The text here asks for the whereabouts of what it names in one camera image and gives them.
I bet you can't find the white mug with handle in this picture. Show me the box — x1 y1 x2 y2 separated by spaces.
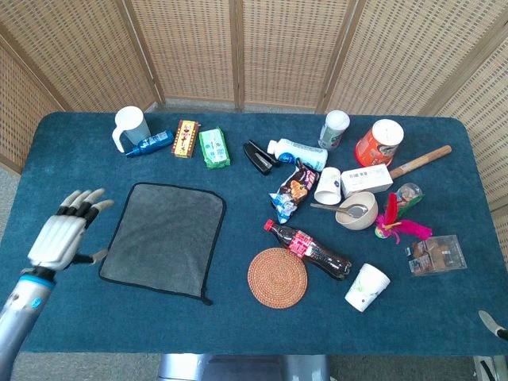
111 106 152 154

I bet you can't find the small clear plastic jar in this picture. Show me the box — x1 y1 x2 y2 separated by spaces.
395 182 425 210

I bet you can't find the metal spoon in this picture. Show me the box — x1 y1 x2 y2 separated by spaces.
310 202 368 219

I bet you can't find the black stapler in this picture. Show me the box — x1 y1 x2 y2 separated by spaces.
242 139 282 176

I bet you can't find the white paper cup green print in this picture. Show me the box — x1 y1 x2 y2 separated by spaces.
344 263 391 313

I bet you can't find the green wet wipes pack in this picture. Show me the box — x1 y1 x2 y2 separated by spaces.
198 126 232 171

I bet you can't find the pink feather shuttlecock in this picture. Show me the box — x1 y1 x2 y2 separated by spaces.
375 192 433 244

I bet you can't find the white and green lidded cup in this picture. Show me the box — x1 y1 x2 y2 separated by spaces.
317 110 351 151

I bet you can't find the clear box with brown contents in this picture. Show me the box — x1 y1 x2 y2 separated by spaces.
404 234 468 278

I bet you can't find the cola bottle with red label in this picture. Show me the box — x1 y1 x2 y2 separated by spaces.
264 218 353 282

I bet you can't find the small blue bottle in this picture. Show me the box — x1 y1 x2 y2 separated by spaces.
125 130 175 159

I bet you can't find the red and yellow box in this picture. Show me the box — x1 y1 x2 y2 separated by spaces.
171 119 200 160

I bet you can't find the orange instant noodle cup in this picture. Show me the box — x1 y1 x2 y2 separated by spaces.
354 118 405 168

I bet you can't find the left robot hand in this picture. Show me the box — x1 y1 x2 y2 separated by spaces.
26 187 115 272

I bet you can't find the brown and blue snack bag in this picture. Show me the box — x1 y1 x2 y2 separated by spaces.
268 157 321 225

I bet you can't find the plain white paper cup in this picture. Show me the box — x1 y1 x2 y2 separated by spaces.
314 166 343 206

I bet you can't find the white robot part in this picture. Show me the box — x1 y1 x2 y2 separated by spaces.
472 355 508 381

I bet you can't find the round rattan coaster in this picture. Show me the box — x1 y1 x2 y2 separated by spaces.
247 246 309 309

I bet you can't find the white carton box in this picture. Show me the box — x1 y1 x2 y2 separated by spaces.
340 163 394 199

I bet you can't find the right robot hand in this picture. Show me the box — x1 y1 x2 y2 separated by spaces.
477 310 508 341

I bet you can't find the wooden handled tool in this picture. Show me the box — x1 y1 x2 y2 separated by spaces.
388 144 453 180

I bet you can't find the wicker folding screen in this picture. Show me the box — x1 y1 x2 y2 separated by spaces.
0 0 508 310

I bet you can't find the blue table cover cloth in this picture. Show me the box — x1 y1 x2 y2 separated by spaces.
0 110 508 356

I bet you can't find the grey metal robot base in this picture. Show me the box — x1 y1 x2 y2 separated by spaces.
157 352 331 381

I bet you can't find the grey blue microfibre cloth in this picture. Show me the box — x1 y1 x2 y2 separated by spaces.
98 182 227 306

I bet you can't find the white bottle with blue label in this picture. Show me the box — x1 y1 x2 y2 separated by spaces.
266 137 329 172

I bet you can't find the beige bowl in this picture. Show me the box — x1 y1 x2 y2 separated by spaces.
334 191 379 231

